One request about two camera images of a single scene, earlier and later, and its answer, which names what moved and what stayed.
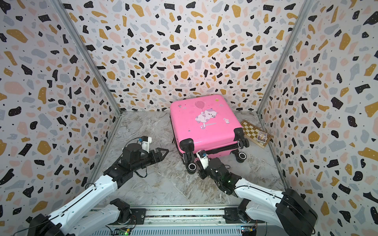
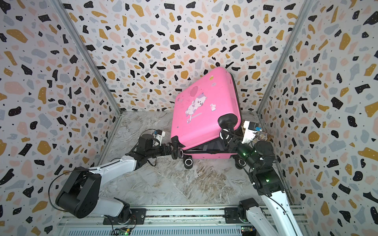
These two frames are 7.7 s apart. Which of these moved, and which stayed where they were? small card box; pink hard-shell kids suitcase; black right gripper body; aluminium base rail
Moved: pink hard-shell kids suitcase; black right gripper body
Stayed: aluminium base rail; small card box
